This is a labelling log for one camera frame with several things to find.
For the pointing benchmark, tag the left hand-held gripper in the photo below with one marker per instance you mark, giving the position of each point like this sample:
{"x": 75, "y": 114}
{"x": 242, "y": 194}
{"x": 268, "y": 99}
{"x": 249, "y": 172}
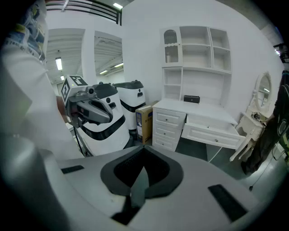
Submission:
{"x": 73, "y": 94}

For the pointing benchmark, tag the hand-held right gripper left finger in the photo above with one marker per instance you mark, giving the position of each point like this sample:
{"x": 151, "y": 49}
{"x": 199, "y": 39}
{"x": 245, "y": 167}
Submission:
{"x": 90, "y": 180}

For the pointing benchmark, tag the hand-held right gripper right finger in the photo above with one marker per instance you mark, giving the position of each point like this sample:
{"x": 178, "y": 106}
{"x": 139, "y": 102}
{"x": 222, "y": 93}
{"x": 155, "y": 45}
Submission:
{"x": 192, "y": 198}

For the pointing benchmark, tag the wide white drawer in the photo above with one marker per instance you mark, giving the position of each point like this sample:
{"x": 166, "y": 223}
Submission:
{"x": 210, "y": 135}

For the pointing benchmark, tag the person's left forearm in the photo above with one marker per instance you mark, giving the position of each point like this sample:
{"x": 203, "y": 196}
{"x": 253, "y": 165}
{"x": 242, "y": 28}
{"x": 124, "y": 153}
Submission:
{"x": 60, "y": 108}

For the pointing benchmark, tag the small white desk drawer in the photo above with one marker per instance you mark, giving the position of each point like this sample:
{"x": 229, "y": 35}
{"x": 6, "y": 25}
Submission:
{"x": 169, "y": 118}
{"x": 163, "y": 143}
{"x": 166, "y": 133}

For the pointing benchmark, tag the white and black mobile robot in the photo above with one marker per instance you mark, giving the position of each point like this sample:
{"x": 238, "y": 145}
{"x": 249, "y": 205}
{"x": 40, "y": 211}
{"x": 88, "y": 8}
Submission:
{"x": 133, "y": 101}
{"x": 108, "y": 133}

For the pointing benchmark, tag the brown cardboard box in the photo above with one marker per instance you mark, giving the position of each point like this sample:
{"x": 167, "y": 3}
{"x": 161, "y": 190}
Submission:
{"x": 144, "y": 121}

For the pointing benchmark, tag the ceiling strip light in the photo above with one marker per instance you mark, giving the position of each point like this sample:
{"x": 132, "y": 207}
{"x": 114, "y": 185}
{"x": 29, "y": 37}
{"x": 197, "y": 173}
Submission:
{"x": 103, "y": 72}
{"x": 118, "y": 5}
{"x": 119, "y": 65}
{"x": 58, "y": 63}

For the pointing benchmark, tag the white desk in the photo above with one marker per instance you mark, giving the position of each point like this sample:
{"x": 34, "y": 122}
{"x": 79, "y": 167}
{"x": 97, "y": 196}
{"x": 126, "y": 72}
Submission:
{"x": 171, "y": 106}

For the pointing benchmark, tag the person's white printed shirt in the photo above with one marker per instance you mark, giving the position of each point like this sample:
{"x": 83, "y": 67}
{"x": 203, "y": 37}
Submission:
{"x": 27, "y": 94}

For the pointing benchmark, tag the white vanity table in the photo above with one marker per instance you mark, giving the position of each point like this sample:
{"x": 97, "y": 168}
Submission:
{"x": 248, "y": 130}

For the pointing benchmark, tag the black rectangular box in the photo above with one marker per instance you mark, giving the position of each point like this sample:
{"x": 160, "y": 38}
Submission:
{"x": 192, "y": 98}

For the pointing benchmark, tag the white hutch shelf unit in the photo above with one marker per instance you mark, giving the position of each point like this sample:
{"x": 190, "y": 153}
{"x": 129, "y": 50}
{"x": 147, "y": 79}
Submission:
{"x": 198, "y": 83}

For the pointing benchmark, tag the small black-and-white patterned box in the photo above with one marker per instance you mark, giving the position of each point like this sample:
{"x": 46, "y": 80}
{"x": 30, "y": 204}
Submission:
{"x": 255, "y": 115}

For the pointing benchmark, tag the black mezzanine railing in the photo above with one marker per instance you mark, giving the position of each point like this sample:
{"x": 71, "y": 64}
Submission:
{"x": 90, "y": 9}

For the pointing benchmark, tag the white oval vanity mirror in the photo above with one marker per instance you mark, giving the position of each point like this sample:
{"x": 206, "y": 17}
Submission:
{"x": 263, "y": 90}

